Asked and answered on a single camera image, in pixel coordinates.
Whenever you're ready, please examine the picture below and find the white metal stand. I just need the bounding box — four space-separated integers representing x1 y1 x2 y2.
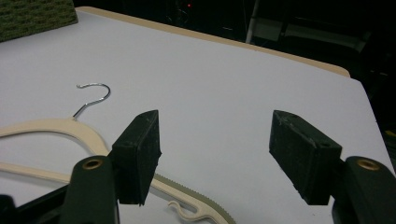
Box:
245 0 262 45

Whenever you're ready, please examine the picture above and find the cream plastic clothes hanger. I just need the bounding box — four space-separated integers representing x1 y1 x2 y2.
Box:
0 82 237 224

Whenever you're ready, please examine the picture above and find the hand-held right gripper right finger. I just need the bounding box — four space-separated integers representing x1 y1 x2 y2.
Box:
268 109 396 224

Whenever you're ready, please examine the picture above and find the green knitted garment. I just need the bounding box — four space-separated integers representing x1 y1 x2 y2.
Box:
0 0 78 43

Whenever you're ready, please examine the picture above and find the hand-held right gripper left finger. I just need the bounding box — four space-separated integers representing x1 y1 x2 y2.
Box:
59 109 163 224

